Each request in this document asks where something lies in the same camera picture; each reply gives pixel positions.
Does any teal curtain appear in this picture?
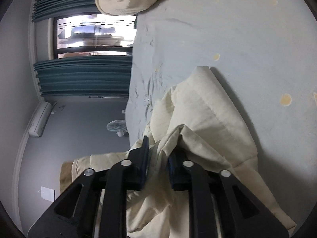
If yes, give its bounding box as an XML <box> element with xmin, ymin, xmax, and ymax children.
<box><xmin>32</xmin><ymin>0</ymin><xmax>98</xmax><ymax>23</ymax></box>
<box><xmin>33</xmin><ymin>55</ymin><xmax>132</xmax><ymax>97</ymax></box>

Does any cream puffer jacket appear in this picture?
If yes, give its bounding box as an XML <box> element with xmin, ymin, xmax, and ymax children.
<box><xmin>59</xmin><ymin>65</ymin><xmax>297</xmax><ymax>238</ymax></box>

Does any white wall socket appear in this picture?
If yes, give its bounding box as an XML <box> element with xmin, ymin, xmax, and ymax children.
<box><xmin>40</xmin><ymin>186</ymin><xmax>55</xmax><ymax>202</ymax></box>

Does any light blue bed sheet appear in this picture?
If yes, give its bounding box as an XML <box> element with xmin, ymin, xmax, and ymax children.
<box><xmin>126</xmin><ymin>0</ymin><xmax>316</xmax><ymax>226</ymax></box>

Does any white standing fan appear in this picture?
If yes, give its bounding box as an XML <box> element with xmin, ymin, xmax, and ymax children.
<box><xmin>106</xmin><ymin>120</ymin><xmax>127</xmax><ymax>137</ymax></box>

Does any window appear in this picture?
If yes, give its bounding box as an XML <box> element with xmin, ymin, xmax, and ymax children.
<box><xmin>53</xmin><ymin>13</ymin><xmax>137</xmax><ymax>59</ymax></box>

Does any white air conditioner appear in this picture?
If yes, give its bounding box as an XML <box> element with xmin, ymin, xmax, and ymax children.
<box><xmin>28</xmin><ymin>102</ymin><xmax>52</xmax><ymax>138</ymax></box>

